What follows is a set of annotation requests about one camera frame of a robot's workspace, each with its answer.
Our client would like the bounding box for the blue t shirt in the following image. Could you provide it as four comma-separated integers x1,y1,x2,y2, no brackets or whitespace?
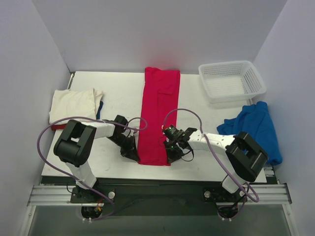
217,101,283,166

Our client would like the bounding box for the red folded t shirt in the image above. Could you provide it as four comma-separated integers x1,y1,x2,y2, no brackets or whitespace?
51,124,66,131

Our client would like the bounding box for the red t shirt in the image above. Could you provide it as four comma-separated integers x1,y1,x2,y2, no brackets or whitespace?
51,124,66,131
137,67,181,166

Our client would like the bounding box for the navy folded t shirt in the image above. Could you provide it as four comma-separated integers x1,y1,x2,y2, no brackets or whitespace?
96,101,103,119

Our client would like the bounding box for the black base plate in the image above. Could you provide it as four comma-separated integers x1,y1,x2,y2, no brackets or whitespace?
69,181,245,219

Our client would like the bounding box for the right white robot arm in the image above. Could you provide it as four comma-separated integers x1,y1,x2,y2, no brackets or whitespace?
163,125,268,201

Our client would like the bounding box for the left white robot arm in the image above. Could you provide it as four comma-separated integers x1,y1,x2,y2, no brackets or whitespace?
53,115,140,203

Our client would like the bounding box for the cream folded t shirt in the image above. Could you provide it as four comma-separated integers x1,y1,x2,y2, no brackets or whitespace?
49,88,104,123

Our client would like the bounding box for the aluminium mounting rail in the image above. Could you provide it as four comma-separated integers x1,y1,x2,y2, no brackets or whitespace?
28,184,292,206

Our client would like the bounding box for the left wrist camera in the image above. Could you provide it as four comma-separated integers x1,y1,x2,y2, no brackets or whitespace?
114,115,128,128

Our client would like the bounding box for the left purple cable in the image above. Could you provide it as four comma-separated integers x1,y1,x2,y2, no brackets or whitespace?
36,117,149,220

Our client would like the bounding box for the white perforated plastic basket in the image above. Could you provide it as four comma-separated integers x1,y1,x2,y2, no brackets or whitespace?
198,60,266,103

